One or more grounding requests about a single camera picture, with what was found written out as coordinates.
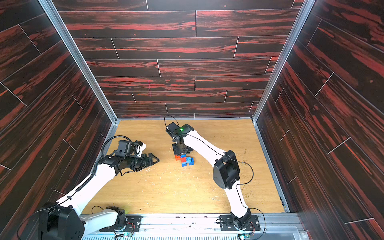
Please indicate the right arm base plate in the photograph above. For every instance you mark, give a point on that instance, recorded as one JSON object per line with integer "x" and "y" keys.
{"x": 231, "y": 223}

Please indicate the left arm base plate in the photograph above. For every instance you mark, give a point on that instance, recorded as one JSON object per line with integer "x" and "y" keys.
{"x": 130, "y": 224}

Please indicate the aluminium front rail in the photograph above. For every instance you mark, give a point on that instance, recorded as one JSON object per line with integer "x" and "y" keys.
{"x": 203, "y": 227}

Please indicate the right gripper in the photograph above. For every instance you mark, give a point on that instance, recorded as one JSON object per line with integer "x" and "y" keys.
{"x": 180, "y": 147}

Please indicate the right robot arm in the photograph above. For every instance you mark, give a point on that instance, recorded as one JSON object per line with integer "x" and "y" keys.
{"x": 226, "y": 170}

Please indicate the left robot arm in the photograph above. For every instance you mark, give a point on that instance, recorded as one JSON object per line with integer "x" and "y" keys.
{"x": 63, "y": 219}

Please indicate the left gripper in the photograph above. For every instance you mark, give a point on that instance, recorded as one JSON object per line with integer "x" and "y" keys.
{"x": 145, "y": 163}

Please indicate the light blue 2x4 brick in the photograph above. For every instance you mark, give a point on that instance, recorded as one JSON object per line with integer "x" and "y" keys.
{"x": 187, "y": 163}

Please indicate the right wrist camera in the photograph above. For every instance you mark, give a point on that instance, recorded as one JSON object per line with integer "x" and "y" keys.
{"x": 171, "y": 128}

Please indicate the red 2x4 brick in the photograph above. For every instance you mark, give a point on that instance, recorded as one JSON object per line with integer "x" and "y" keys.
{"x": 179, "y": 157}

